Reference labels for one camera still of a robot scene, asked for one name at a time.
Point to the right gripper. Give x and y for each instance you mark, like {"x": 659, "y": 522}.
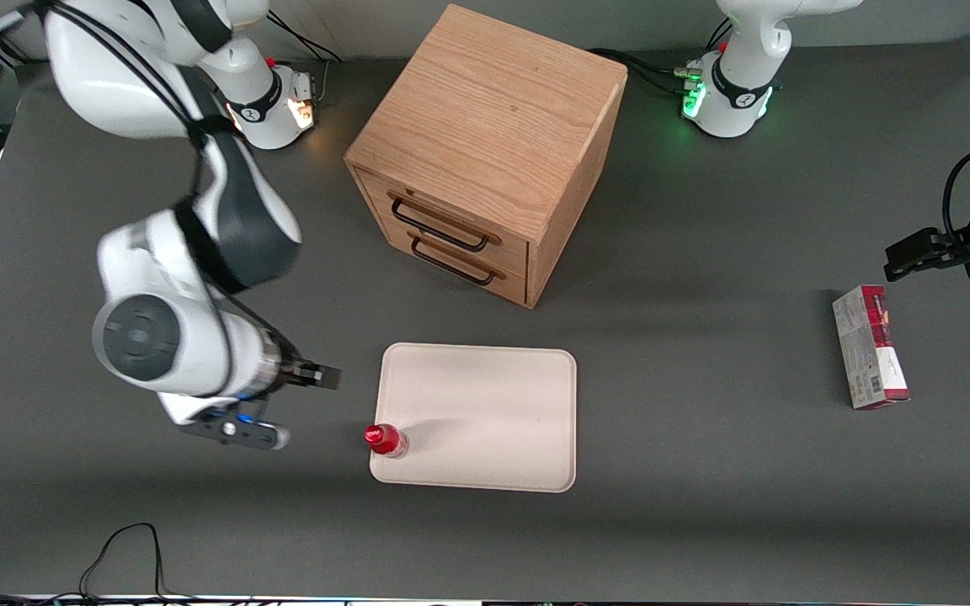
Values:
{"x": 293, "y": 371}

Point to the red coke bottle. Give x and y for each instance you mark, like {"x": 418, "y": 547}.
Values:
{"x": 386, "y": 439}

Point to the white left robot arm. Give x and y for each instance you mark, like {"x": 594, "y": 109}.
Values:
{"x": 738, "y": 93}

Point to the white rectangular tray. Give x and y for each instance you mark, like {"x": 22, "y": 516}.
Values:
{"x": 485, "y": 421}

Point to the red and grey carton box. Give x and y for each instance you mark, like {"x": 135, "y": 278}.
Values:
{"x": 871, "y": 349}

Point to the wooden two-drawer cabinet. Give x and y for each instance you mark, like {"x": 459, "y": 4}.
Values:
{"x": 485, "y": 126}

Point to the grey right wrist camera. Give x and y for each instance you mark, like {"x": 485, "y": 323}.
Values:
{"x": 237, "y": 433}

